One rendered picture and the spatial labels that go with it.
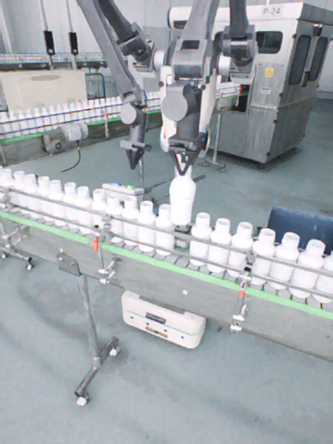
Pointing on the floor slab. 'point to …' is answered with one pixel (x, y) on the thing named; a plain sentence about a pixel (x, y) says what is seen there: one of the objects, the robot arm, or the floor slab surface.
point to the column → (7, 29)
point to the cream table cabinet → (42, 89)
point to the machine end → (276, 80)
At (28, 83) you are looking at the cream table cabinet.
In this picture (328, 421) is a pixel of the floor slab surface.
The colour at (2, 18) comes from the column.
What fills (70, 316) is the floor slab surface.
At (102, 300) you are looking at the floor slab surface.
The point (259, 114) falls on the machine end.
